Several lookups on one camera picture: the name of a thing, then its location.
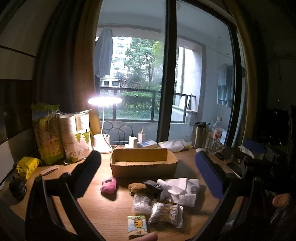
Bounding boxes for white paper towel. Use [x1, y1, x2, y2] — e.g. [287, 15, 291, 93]
[157, 178, 200, 207]

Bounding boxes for bag of cotton swabs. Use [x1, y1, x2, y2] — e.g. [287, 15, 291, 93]
[148, 202, 184, 228]

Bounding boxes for grey dotted socks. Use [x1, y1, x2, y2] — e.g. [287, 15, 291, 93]
[144, 180, 170, 202]

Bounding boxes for pink plush toy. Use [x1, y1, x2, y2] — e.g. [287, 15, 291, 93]
[100, 177, 117, 194]

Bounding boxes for clear bubble wrap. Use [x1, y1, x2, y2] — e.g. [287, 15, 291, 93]
[132, 193, 152, 215]

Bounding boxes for brown fuzzy plush toy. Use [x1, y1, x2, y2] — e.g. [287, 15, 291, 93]
[128, 183, 148, 196]

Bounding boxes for cartoon tissue pack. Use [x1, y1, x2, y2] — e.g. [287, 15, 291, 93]
[127, 215, 148, 240]

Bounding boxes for black round object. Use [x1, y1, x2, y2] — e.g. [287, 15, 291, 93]
[9, 176, 27, 202]

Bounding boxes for small white folding knife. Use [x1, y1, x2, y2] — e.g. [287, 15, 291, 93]
[40, 165, 59, 176]

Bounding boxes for clear water bottle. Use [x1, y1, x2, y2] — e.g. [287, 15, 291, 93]
[208, 117, 223, 155]

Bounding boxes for steel thermos mug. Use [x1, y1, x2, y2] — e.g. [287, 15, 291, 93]
[192, 121, 207, 149]

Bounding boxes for white wipes packet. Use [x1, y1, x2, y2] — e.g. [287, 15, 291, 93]
[158, 139, 192, 153]

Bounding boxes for white power strip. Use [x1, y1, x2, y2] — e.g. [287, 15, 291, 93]
[136, 140, 158, 149]

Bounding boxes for white desk lamp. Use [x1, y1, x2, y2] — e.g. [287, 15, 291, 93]
[88, 95, 122, 154]

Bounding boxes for white paper cup pack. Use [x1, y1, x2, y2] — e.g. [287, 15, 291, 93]
[59, 110, 92, 164]

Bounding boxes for hanging blue towel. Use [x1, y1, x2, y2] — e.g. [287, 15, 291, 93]
[217, 63, 234, 108]

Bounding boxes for brown cardboard box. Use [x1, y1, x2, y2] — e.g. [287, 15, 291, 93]
[110, 148, 178, 178]

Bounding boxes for green yellow cup pack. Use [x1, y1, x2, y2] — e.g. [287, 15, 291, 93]
[31, 102, 65, 165]

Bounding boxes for black balcony railing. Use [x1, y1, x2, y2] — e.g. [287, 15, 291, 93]
[99, 87, 195, 123]

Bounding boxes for dark curtain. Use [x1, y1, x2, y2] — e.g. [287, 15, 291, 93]
[33, 1, 102, 135]

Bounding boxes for hanging grey garment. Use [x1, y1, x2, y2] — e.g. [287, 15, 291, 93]
[93, 27, 113, 78]

